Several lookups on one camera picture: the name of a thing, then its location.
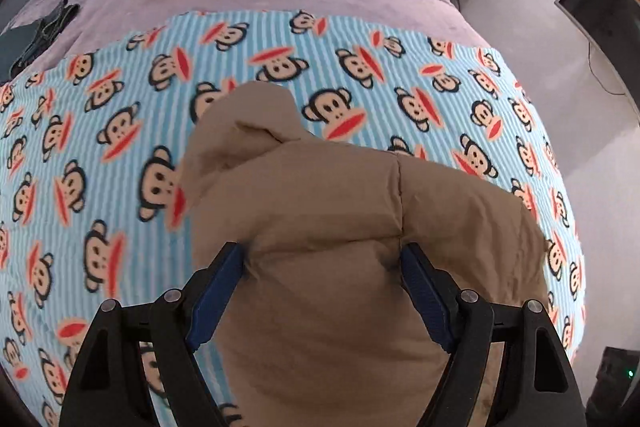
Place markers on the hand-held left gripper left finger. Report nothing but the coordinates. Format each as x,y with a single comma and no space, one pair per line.
215,297

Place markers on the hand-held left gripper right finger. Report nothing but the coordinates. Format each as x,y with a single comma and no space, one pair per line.
425,297

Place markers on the brown puffer jacket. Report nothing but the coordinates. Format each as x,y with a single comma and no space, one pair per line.
350,227

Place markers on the monkey print striped blanket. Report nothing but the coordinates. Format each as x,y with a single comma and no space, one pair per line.
100,157

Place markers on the black box with green light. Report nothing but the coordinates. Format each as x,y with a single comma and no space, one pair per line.
615,387

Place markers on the dark denim garment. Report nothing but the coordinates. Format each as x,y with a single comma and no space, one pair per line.
47,34

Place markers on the dark teal folded cloth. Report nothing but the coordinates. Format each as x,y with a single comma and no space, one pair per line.
17,49

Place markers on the flat dark screen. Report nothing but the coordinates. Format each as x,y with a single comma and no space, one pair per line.
600,22

